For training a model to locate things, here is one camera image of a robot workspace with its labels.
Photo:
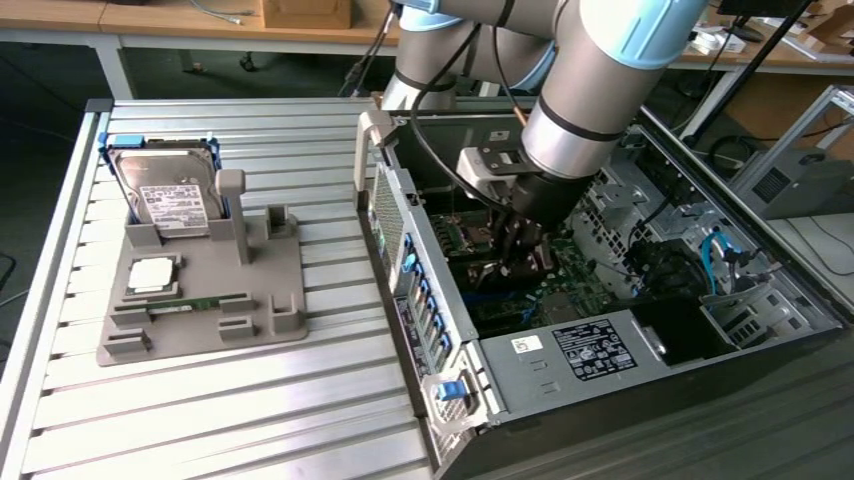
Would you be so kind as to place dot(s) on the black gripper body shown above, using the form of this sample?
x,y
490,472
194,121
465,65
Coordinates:
x,y
550,200

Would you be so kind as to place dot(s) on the green graphics card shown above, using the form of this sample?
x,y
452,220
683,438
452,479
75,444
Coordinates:
x,y
488,277

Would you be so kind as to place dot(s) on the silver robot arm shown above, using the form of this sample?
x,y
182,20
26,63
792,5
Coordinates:
x,y
588,75

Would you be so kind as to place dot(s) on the perforated metal drive cage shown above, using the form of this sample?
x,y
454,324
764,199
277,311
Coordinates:
x,y
621,200

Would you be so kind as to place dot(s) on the CPU socket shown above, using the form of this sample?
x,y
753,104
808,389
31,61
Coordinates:
x,y
481,235

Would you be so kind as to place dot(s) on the black open PC case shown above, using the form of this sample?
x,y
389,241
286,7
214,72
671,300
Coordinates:
x,y
461,150

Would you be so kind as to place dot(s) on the green motherboard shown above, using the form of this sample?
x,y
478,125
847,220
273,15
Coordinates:
x,y
581,285

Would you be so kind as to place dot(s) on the silver chipset heatsink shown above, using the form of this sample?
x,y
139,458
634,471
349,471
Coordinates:
x,y
562,307

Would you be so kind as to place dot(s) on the black plastic shroud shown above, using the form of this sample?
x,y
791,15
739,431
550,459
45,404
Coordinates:
x,y
675,330

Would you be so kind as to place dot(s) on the grey power supply housing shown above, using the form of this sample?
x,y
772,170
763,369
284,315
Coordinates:
x,y
534,370

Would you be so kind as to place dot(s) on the black stand pole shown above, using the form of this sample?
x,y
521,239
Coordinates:
x,y
743,75

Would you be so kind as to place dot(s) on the grey computer tower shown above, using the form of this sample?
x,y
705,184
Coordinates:
x,y
808,190

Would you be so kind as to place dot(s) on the metal disk bay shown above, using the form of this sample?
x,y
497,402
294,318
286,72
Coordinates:
x,y
748,325

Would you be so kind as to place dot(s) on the white small box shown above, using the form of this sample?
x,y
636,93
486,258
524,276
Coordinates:
x,y
724,42

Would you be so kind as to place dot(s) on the blue release latch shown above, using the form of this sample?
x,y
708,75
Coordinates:
x,y
452,391

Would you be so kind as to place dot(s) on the black monitor stand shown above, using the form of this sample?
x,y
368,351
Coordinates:
x,y
741,25

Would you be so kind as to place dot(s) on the brown cardboard box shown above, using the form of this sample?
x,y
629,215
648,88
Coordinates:
x,y
304,12

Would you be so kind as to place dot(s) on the grey parts rack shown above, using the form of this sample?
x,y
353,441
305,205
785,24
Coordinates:
x,y
201,280

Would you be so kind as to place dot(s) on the flat brown cardboard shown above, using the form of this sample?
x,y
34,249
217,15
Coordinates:
x,y
835,22

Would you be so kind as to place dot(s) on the hard disk in blue carrier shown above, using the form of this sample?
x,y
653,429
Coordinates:
x,y
167,190

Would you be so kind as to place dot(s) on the green RAM stick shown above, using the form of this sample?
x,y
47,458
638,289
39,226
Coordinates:
x,y
187,305

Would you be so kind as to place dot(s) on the silver CPU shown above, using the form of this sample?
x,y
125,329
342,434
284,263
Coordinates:
x,y
153,276

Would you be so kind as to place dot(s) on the wooden desk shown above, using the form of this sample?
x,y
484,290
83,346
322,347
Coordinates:
x,y
167,30

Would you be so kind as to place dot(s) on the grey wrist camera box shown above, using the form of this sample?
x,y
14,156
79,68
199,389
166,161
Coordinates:
x,y
474,170

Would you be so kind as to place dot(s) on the aluminium profile frame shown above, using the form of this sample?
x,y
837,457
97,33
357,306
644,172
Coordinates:
x,y
835,100

